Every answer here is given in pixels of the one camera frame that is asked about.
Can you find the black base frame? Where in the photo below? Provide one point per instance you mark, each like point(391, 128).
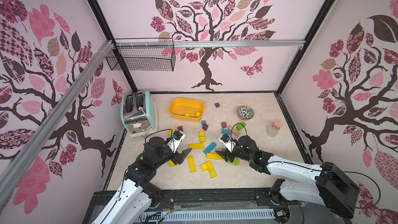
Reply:
point(202, 199)

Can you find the mint chrome toaster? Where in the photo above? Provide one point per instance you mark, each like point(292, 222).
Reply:
point(139, 114)

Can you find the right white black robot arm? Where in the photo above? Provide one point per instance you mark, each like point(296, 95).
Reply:
point(324, 184)

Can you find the yellow small front cube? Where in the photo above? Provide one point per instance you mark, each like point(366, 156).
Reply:
point(204, 167)

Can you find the yellow horizontal mid block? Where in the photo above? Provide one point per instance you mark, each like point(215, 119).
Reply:
point(196, 146)

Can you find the yellow plastic tray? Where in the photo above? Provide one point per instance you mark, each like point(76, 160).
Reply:
point(181, 106)

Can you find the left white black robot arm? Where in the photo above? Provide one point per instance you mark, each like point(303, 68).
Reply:
point(136, 193)

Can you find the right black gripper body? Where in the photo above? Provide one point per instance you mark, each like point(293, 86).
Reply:
point(231, 153)

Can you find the black wire basket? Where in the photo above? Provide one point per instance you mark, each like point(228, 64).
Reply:
point(143, 54)

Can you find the aluminium rail back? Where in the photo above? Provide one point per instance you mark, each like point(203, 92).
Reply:
point(214, 44)

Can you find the patterned ceramic bowl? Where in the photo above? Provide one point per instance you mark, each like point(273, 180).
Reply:
point(245, 112)

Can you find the wooden beige far block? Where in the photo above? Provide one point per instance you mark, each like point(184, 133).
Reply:
point(233, 130)

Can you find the teal block far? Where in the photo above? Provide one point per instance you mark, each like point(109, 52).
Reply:
point(226, 131)

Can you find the yellow long front block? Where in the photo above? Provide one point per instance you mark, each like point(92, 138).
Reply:
point(211, 169)

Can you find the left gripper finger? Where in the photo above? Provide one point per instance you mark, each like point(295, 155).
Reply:
point(183, 155)
point(176, 139)

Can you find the white slotted cable duct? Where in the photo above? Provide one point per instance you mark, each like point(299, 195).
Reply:
point(206, 216)

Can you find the green block far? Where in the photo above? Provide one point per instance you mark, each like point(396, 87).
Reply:
point(240, 126)

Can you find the teal long block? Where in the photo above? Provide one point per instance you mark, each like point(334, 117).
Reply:
point(210, 148)

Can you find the yellow short block front left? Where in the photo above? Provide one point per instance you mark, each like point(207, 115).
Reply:
point(172, 164)

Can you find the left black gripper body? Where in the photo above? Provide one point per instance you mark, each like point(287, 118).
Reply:
point(175, 157)

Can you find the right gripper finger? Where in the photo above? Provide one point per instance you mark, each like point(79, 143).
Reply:
point(226, 155)
point(228, 142)

